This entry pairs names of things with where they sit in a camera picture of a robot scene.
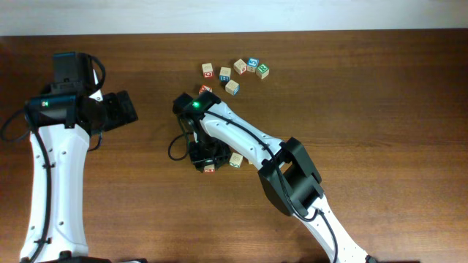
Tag wooden block red bottom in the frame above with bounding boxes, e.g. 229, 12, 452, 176
204, 164, 216, 172

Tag wooden block green V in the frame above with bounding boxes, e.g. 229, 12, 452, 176
229, 153, 244, 168

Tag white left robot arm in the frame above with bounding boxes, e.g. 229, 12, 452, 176
20, 52, 138, 262

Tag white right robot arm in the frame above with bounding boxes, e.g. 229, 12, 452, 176
173, 91, 376, 263

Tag wooden block red V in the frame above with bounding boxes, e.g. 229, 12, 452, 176
199, 85, 213, 94

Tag plain wooden block blue side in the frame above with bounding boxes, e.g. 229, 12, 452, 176
224, 80, 240, 96

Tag wooden block blue letters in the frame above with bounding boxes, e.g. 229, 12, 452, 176
219, 66, 231, 82

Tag wooden block red G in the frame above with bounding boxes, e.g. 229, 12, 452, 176
201, 63, 214, 78

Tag wooden block red print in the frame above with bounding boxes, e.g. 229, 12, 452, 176
233, 59, 247, 75

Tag wooden block green R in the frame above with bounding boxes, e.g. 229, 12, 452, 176
255, 64, 270, 80

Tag wooden block blue S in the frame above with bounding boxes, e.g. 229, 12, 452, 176
247, 58, 260, 72

